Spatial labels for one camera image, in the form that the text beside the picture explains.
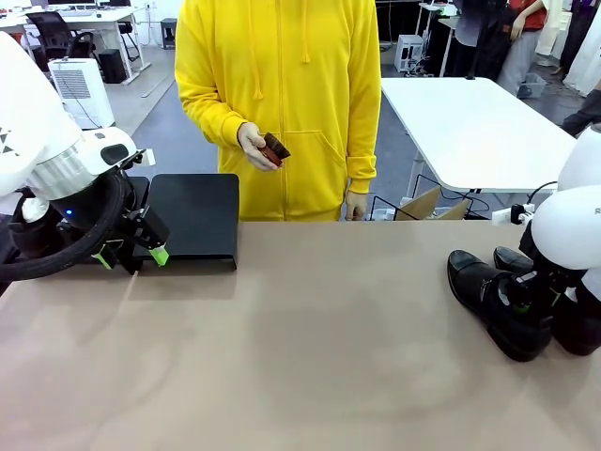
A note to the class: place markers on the black fabric object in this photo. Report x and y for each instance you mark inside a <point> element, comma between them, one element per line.
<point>7,263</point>

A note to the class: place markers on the person in dark trousers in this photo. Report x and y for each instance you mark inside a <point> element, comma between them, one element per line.
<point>587,113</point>

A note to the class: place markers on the grey plastic bin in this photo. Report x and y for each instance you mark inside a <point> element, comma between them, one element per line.
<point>530,87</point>

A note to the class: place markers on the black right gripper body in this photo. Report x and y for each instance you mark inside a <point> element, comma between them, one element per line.
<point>556,279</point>

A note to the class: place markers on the black computer tower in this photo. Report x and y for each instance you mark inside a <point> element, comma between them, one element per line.
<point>112,66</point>

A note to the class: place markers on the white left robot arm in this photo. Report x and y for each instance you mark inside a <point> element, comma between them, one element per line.
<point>47,117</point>

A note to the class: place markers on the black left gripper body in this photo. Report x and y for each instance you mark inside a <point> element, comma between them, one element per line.
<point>148,228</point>

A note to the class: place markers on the person in grey shirt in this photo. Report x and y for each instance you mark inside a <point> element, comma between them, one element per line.
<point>467,23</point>

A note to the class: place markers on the black mesh office chair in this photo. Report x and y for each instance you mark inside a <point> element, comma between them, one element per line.
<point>51,33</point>

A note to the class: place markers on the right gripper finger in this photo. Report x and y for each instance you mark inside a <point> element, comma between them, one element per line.
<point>523,296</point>
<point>559,293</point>

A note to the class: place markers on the brown cardboard box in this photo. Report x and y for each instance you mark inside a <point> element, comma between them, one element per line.
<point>422,206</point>

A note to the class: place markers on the white computer case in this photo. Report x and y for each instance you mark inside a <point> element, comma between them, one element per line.
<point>408,51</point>

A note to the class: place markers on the person's right hand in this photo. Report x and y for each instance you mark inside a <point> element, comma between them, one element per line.
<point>251,141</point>

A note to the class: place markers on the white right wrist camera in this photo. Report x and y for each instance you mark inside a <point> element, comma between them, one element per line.
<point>504,216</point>

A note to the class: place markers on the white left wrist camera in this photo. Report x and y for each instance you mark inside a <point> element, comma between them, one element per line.
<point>148,157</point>

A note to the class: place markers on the cream hanging garment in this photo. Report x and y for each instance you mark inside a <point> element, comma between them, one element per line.
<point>551,28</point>

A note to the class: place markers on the dark hanging garment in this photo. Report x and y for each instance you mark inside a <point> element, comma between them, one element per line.
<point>582,37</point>

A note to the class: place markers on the person's right forearm yellow sleeve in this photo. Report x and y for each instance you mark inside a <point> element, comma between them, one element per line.
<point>211,124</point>

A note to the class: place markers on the person in yellow hoodie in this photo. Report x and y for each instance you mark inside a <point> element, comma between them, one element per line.
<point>291,70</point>

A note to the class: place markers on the black hanging garment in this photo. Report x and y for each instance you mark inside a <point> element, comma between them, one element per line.
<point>495,47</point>

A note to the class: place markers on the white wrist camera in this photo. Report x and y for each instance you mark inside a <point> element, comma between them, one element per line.
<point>504,216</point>
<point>148,157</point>

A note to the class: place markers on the dark grey stool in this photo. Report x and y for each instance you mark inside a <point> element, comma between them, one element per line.
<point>169,33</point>

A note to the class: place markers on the reddish brown shoe brush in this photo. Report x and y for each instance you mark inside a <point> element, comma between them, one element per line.
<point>277,149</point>

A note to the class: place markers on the white office desk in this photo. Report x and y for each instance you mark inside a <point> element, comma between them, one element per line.
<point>94,16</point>

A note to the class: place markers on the white desk with black panel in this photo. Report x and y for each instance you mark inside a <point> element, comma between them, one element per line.
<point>446,51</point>

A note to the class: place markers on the person's left forearm yellow sleeve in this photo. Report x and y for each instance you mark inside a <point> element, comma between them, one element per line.
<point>364,160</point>

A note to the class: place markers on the white table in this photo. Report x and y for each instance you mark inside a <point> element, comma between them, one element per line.
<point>469,127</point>

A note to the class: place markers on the white paper shoe stuffing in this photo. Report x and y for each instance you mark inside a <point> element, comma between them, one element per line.
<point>35,209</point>

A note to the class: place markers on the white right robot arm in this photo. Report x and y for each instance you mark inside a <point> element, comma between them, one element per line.
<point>573,225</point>

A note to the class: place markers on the figure in red top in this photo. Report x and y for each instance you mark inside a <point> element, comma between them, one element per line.
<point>521,47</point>

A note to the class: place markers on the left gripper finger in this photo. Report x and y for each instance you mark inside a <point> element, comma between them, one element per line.
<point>105,259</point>
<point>159,256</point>

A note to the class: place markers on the person's left hand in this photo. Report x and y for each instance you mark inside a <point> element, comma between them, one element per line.
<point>355,206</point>

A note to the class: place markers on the white air purifier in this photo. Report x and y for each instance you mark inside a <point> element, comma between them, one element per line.
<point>89,94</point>

